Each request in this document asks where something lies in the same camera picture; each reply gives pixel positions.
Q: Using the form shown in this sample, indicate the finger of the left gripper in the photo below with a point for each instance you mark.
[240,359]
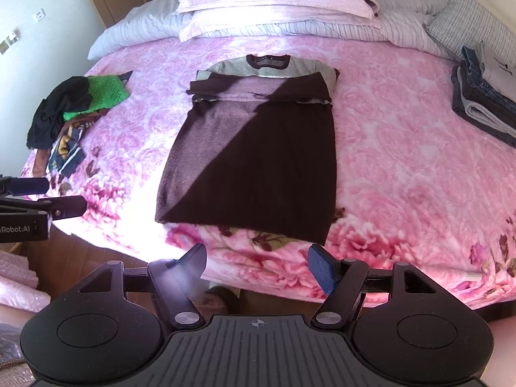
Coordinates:
[17,186]
[64,207]

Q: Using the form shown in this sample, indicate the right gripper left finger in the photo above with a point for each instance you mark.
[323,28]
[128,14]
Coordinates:
[173,281]

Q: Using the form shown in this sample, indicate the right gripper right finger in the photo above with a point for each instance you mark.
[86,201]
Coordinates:
[341,282]

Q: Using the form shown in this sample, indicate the grey and maroon sweater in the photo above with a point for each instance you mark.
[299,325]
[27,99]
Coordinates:
[257,149]

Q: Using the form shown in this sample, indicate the brown garment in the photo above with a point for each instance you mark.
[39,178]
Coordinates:
[42,155]

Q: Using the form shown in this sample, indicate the navy striped shirt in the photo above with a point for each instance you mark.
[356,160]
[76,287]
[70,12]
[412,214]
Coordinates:
[67,154]

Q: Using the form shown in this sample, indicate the pink bedding pile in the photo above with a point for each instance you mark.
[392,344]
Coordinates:
[19,284]

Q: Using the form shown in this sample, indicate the black garment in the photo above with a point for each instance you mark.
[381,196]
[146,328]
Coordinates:
[70,96]

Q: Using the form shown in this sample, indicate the green knit sweater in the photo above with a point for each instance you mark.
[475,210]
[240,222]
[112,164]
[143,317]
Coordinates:
[106,92]

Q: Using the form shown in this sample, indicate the folded clothes stack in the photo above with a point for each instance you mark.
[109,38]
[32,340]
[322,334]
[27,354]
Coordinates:
[484,92]

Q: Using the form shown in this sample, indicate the striped white duvet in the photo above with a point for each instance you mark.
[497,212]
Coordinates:
[400,22]

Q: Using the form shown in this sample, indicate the checked grey cushion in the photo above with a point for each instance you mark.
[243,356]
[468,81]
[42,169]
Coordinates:
[468,23]

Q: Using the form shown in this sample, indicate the wall light switch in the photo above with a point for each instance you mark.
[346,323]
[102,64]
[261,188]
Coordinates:
[8,42]

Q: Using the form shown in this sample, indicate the white wall socket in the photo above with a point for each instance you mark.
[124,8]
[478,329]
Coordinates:
[39,15]

